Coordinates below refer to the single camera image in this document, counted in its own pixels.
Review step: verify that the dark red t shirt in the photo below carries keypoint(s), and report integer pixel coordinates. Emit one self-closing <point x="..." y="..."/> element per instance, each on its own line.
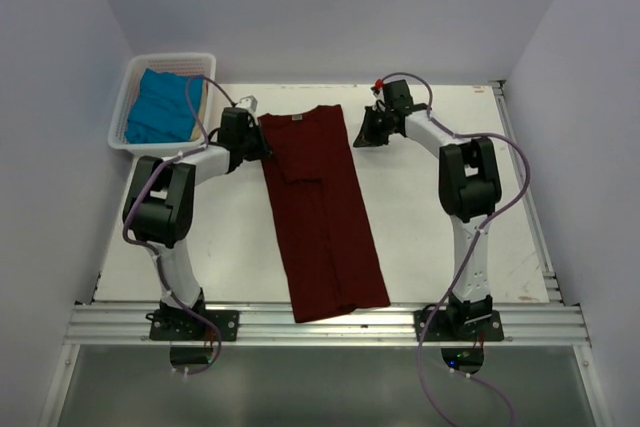
<point x="321" y="223"/>

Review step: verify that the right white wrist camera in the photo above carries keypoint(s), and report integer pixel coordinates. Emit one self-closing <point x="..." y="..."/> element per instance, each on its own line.
<point x="377" y="87"/>

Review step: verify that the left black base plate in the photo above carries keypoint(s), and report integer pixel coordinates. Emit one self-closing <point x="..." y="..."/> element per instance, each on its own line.
<point x="175" y="324"/>

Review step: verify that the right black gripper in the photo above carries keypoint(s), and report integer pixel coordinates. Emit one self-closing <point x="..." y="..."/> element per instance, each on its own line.
<point x="367" y="137"/>

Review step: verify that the white plastic basket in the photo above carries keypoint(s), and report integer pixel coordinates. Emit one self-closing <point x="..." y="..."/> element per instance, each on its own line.
<point x="194" y="65"/>

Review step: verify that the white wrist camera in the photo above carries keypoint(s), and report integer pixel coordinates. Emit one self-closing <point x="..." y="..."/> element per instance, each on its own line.
<point x="377" y="87"/>
<point x="248" y="103"/>

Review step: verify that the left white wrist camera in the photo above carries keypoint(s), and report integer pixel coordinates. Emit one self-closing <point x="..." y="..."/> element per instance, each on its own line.
<point x="248" y="103"/>

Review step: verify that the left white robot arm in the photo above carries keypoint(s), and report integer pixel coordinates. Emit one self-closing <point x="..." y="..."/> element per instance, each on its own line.
<point x="160" y="204"/>

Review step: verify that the blue t shirt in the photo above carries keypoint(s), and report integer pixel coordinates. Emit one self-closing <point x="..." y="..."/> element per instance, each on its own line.
<point x="161" y="113"/>

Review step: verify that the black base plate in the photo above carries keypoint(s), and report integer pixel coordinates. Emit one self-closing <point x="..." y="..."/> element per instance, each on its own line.
<point x="175" y="324"/>
<point x="441" y="325"/>

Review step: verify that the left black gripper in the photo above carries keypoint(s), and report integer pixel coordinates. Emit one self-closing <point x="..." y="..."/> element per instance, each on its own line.
<point x="263" y="148"/>

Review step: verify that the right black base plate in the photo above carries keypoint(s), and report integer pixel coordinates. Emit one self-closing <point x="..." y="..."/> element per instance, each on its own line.
<point x="441" y="325"/>

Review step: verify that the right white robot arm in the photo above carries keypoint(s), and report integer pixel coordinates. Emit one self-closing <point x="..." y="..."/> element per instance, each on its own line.
<point x="469" y="189"/>

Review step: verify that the aluminium mounting rail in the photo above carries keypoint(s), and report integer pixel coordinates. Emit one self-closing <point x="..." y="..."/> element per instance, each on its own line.
<point x="272" y="324"/>

